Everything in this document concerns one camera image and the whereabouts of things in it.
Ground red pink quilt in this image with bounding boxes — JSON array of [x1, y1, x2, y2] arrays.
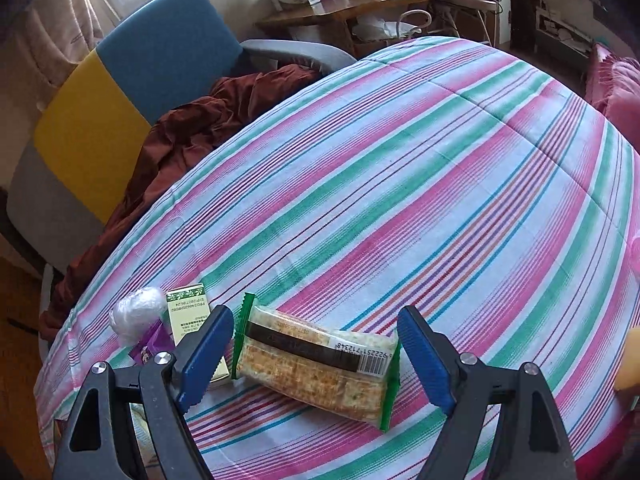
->
[[570, 42, 640, 480]]

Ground folding side table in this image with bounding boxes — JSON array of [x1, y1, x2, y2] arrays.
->
[[430, 0, 503, 46]]

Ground beige patterned curtain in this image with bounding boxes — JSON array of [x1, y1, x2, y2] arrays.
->
[[0, 0, 126, 76]]

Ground dark brown blanket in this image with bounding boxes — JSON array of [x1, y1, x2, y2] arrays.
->
[[40, 64, 323, 341]]

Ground wooden desk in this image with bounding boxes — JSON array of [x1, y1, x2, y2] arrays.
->
[[256, 0, 433, 58]]

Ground white plastic bag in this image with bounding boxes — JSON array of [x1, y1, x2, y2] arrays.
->
[[352, 12, 401, 41]]

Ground grey yellow blue sofa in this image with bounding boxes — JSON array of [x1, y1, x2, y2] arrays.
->
[[5, 0, 358, 281]]

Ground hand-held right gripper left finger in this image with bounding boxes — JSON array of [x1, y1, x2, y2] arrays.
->
[[52, 304, 235, 480]]

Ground striped bed sheet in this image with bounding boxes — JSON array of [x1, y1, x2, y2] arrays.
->
[[32, 35, 640, 480]]

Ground green and gold small box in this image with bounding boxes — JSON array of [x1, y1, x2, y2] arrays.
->
[[165, 282, 232, 386]]

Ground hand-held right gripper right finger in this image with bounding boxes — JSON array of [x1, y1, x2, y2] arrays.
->
[[397, 305, 578, 480]]

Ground plastic wrapped bread roll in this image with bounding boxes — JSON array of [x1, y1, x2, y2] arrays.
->
[[109, 286, 168, 347]]

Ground green cracker packet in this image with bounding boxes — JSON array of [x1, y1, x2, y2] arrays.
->
[[230, 294, 402, 432]]

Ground purple snack packet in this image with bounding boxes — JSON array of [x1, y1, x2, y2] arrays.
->
[[129, 321, 173, 366]]

